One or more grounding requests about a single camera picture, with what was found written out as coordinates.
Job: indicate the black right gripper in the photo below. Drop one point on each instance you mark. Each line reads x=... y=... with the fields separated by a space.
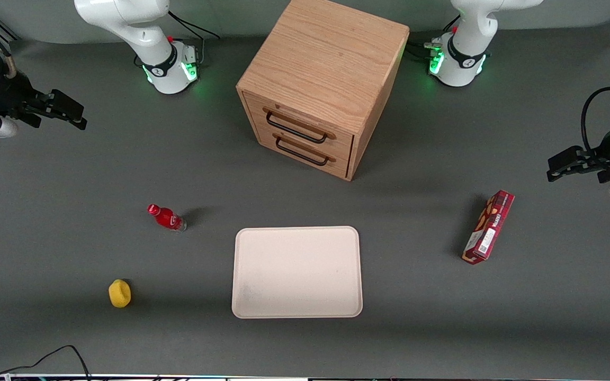
x=9 y=95

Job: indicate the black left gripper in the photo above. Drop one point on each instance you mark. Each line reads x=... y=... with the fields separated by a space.
x=604 y=152

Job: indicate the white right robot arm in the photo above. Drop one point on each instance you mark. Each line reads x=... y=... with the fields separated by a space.
x=141 y=32

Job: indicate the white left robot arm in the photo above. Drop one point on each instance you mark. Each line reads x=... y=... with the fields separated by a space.
x=466 y=47

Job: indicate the wooden drawer cabinet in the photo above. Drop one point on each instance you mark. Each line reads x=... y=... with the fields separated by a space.
x=326 y=63

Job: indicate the red snack box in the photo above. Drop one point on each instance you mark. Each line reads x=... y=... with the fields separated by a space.
x=487 y=227

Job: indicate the red plastic bottle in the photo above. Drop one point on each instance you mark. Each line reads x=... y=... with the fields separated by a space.
x=167 y=217

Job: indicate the yellow toy fruit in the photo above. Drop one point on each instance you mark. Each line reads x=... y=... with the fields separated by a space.
x=119 y=293

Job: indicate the cream rectangular tray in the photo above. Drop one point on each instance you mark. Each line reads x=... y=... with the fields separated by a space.
x=297 y=272

